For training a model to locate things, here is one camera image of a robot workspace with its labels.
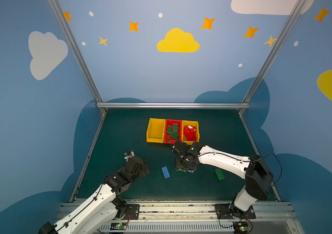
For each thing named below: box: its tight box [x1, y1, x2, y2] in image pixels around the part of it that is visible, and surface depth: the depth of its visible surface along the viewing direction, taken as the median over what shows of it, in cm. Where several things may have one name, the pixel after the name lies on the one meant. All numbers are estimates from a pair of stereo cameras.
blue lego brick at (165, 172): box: [161, 165, 171, 179], surface depth 90 cm
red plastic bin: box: [164, 118, 183, 144], surface depth 106 cm
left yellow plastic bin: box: [146, 117, 166, 144], surface depth 107 cm
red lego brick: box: [183, 125, 197, 141], surface depth 104 cm
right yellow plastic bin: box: [181, 119, 200, 146], surface depth 106 cm
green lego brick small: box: [169, 131, 179, 139], surface depth 106 cm
